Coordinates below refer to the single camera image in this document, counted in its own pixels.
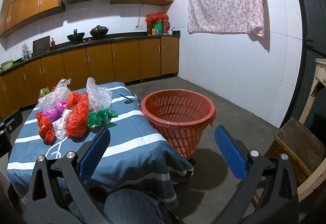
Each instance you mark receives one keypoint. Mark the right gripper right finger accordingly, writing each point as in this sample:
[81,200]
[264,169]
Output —
[267,192]

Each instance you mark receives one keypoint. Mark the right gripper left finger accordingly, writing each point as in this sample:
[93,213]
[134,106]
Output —
[46,203]

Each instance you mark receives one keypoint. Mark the white clear plastic bag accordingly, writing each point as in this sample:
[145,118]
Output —
[60,124]

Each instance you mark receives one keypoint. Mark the red plastic trash basket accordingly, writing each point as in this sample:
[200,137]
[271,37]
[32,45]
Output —
[180,115]

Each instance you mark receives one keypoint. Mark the lower wooden kitchen cabinets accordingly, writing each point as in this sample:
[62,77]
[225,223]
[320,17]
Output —
[122,61]

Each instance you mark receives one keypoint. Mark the small red plastic bag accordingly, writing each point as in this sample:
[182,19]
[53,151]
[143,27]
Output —
[46,131]

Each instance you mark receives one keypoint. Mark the magenta plastic bag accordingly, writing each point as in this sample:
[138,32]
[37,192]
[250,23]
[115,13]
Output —
[55,113]

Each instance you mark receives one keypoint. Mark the olive green bag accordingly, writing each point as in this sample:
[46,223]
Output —
[44,92]

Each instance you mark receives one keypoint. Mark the wooden stool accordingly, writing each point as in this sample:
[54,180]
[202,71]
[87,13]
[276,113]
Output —
[307,157]

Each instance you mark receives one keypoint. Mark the green pot on counter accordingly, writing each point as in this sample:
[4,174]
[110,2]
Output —
[7,65]

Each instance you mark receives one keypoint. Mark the jeans covered leg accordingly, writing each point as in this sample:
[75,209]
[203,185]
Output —
[127,206]

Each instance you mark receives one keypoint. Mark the clear bubble wrap left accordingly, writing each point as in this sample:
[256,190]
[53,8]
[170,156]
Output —
[61,92]

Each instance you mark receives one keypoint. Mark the clear bubble wrap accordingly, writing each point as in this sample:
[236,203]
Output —
[61,92]
[99,97]

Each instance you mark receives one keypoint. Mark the large red plastic bag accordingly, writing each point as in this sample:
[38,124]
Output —
[76,124]

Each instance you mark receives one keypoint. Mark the red bag centre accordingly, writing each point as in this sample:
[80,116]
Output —
[73,99]

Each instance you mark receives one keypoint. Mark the clear jar on counter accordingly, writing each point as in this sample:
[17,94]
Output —
[26,52]

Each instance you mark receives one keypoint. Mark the blue striped tablecloth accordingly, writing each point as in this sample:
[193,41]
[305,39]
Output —
[138,157]

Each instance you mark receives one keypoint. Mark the green plastic bag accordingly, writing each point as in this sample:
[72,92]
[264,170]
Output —
[100,117]

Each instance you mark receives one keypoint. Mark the dark cutting board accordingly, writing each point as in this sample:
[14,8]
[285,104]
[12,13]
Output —
[41,46]

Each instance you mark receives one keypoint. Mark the red bottle on counter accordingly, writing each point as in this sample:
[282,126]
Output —
[53,45]

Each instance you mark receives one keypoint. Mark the clear bubble wrap right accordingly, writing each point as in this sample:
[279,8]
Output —
[99,97]

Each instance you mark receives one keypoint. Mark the black countertop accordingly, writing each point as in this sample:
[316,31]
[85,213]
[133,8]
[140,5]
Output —
[86,42]

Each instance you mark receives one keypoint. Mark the black wok left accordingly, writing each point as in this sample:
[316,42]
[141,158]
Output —
[76,37]

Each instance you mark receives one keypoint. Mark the black lidded wok right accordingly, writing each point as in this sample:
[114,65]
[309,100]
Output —
[99,32]

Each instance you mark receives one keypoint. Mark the red bag with containers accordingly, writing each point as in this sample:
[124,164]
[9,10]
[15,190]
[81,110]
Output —
[157,24]

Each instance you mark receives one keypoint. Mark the white painted wooden frame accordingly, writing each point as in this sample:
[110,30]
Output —
[318,84]

